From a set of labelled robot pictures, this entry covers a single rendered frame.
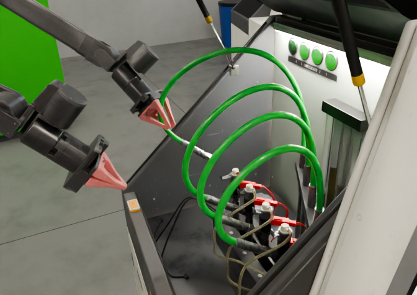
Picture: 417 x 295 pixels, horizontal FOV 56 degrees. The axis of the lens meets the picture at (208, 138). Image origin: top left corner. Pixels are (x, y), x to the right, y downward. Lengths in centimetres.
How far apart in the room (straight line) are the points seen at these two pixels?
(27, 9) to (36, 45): 295
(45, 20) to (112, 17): 631
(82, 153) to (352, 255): 48
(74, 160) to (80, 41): 43
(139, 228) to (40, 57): 316
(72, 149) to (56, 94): 10
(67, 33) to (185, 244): 69
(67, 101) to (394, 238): 54
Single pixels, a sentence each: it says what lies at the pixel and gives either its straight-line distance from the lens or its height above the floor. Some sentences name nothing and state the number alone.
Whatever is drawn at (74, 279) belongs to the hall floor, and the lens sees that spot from 245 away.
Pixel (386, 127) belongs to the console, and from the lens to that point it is 62.
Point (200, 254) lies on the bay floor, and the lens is 121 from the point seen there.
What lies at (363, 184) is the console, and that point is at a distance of 65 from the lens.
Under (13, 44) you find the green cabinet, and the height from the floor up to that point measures 92.
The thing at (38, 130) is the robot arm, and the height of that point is 138.
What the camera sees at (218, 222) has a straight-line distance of 72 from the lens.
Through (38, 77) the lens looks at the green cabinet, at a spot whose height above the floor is 57.
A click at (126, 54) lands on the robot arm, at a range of 104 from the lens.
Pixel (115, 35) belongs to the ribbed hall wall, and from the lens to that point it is 747.
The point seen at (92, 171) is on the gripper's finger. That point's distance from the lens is 73.
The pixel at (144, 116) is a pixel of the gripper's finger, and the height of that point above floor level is 127.
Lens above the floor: 165
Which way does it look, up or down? 26 degrees down
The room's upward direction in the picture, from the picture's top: 3 degrees counter-clockwise
